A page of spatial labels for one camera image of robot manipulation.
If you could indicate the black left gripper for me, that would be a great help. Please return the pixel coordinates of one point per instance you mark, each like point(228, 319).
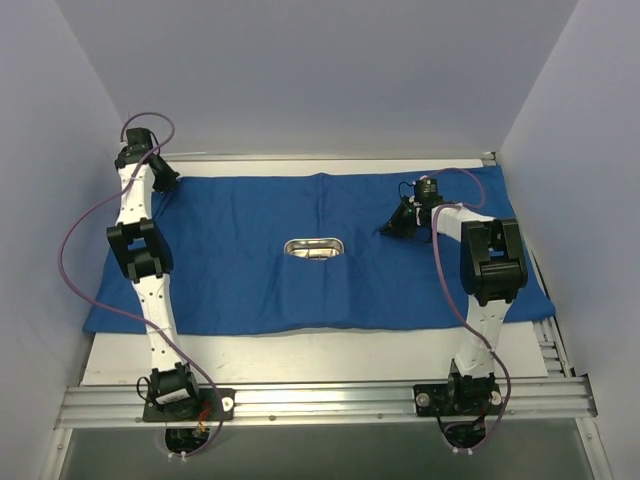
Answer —
point(163, 176)

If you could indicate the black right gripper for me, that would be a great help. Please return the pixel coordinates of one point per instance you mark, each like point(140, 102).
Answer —
point(398, 220)

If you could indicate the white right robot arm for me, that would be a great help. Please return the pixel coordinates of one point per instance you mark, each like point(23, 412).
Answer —
point(492, 272)

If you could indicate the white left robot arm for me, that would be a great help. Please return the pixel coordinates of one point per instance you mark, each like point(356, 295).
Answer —
point(144, 258)

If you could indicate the stainless steel instrument tray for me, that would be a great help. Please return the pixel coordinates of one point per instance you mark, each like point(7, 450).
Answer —
point(320, 249)

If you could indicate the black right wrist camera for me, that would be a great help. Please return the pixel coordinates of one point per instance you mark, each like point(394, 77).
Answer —
point(426, 192)

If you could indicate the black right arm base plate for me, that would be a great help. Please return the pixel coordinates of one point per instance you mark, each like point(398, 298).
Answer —
point(472, 399)

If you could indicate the aluminium front frame rail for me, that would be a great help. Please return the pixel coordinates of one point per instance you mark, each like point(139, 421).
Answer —
point(323, 404)

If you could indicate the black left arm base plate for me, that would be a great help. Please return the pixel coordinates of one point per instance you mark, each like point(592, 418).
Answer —
point(209, 406)

